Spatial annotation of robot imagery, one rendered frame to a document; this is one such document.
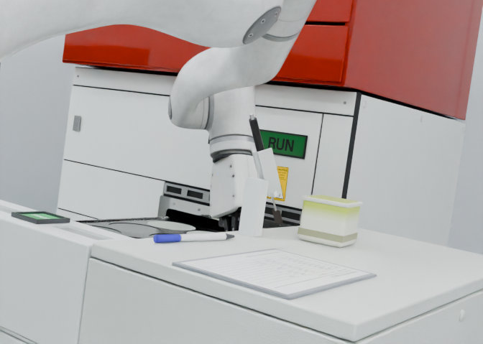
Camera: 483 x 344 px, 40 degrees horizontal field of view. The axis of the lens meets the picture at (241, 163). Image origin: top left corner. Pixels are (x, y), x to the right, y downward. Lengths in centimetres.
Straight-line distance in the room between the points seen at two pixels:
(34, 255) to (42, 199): 340
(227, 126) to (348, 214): 28
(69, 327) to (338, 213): 41
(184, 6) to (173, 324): 33
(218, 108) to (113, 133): 57
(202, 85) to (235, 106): 11
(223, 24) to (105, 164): 102
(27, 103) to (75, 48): 271
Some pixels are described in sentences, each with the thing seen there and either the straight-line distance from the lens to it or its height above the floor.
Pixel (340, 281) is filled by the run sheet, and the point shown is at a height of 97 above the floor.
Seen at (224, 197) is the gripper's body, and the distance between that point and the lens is 114.
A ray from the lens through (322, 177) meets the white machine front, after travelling 133.
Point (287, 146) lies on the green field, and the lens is 137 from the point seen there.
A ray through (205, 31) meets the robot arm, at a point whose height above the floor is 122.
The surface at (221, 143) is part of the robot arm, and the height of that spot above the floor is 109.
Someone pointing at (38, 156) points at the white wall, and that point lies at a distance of 432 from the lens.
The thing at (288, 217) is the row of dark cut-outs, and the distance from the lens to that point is 137.
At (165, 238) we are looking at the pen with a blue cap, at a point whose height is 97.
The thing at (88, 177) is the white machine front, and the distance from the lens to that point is 175.
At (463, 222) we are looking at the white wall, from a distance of 278.
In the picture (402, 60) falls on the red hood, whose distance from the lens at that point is 150.
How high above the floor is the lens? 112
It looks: 3 degrees down
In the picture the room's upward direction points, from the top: 8 degrees clockwise
